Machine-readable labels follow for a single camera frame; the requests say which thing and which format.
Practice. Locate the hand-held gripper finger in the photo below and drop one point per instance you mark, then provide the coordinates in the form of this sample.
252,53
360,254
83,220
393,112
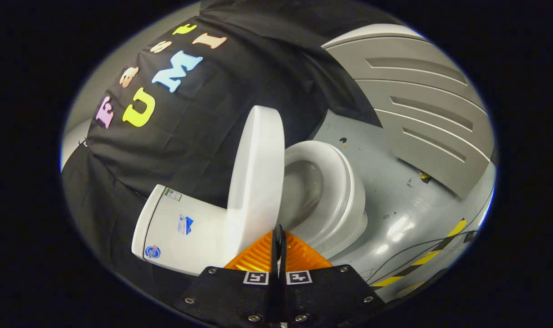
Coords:
282,246
275,246

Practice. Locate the white ceramic toilet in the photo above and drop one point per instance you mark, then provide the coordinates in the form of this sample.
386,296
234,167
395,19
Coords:
185,228

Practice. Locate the white toilet lid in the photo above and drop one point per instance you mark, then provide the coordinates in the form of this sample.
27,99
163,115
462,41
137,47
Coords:
258,173

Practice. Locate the black backdrop cloth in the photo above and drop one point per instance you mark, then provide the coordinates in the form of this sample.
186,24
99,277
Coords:
203,136

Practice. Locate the white toilet seat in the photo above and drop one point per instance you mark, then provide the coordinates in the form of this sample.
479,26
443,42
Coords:
347,182

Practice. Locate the yellow black floor tape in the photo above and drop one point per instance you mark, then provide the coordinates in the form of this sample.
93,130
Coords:
433,251

